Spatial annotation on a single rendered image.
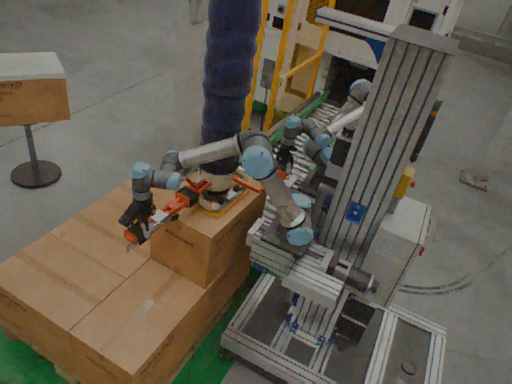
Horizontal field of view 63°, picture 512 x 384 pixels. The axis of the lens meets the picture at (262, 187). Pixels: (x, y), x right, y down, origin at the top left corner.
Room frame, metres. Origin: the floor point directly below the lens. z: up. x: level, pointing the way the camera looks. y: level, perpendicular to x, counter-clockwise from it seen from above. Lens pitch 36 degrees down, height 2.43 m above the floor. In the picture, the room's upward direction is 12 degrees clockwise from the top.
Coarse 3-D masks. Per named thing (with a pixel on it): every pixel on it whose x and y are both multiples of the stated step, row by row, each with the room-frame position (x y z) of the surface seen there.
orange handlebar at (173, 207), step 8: (200, 184) 1.75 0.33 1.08; (208, 184) 1.76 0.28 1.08; (240, 184) 1.84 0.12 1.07; (248, 184) 1.83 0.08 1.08; (200, 192) 1.69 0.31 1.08; (256, 192) 1.80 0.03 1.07; (176, 200) 1.58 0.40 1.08; (168, 208) 1.52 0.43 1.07; (176, 208) 1.52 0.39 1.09; (128, 240) 1.26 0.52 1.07
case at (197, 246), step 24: (168, 192) 1.79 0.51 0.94; (264, 192) 2.01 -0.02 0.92; (192, 216) 1.64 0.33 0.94; (240, 216) 1.77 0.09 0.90; (168, 240) 1.62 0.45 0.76; (192, 240) 1.55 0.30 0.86; (216, 240) 1.56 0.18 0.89; (240, 240) 1.82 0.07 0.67; (168, 264) 1.61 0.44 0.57; (192, 264) 1.55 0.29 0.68; (216, 264) 1.59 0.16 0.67
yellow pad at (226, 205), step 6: (234, 186) 1.94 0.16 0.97; (240, 192) 1.90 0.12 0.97; (246, 192) 1.92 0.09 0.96; (216, 198) 1.81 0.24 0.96; (222, 198) 1.81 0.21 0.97; (234, 198) 1.83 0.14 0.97; (240, 198) 1.86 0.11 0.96; (222, 204) 1.76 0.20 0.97; (228, 204) 1.77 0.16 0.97; (234, 204) 1.80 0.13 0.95; (204, 210) 1.69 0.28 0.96; (210, 210) 1.70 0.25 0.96; (216, 210) 1.70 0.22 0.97; (222, 210) 1.72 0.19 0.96; (216, 216) 1.66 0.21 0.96
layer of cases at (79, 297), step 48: (48, 240) 1.63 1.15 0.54; (96, 240) 1.70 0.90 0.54; (0, 288) 1.27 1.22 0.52; (48, 288) 1.31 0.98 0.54; (96, 288) 1.37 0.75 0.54; (144, 288) 1.44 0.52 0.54; (192, 288) 1.50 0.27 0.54; (48, 336) 1.16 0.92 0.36; (96, 336) 1.11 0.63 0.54; (144, 336) 1.16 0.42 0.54; (192, 336) 1.42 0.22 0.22
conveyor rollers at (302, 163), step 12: (324, 108) 4.21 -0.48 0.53; (336, 108) 4.26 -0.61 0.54; (324, 120) 3.93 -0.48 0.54; (276, 144) 3.24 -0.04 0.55; (300, 144) 3.34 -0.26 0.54; (300, 156) 3.14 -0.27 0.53; (240, 168) 2.75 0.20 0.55; (300, 168) 2.94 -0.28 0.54; (288, 180) 2.72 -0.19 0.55; (264, 216) 2.25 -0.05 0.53
